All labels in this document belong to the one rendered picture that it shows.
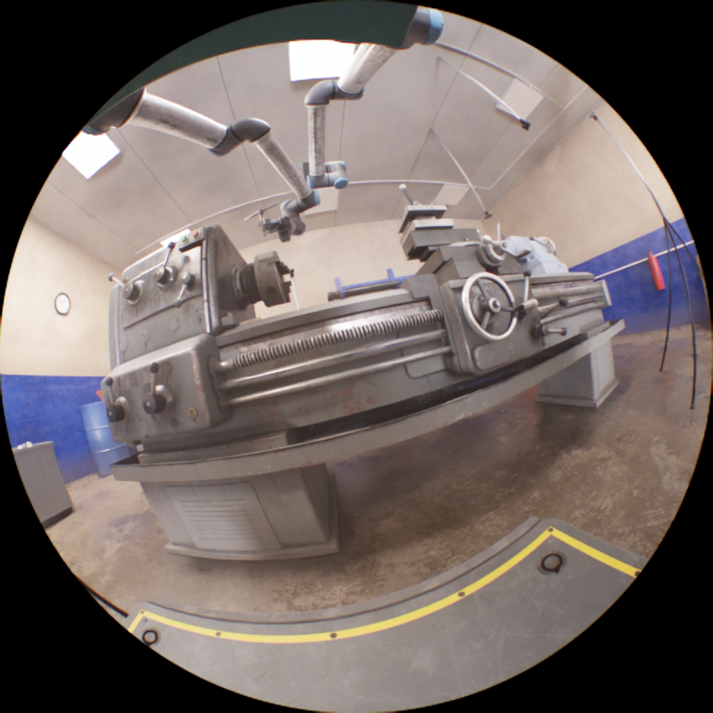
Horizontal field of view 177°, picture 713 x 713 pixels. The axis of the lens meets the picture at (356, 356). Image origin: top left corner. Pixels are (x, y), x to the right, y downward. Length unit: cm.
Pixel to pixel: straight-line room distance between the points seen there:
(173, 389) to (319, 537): 67
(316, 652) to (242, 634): 10
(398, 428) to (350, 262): 404
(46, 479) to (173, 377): 187
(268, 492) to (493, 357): 81
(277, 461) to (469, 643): 56
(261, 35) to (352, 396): 96
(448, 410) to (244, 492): 68
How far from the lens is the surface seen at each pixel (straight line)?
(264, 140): 116
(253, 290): 102
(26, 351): 388
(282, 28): 57
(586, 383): 171
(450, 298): 70
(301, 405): 75
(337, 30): 58
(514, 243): 160
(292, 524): 86
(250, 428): 81
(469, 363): 70
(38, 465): 235
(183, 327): 89
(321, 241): 468
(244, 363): 70
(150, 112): 94
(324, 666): 33
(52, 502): 239
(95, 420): 346
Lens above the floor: 62
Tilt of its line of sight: 2 degrees up
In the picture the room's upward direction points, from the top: 14 degrees counter-clockwise
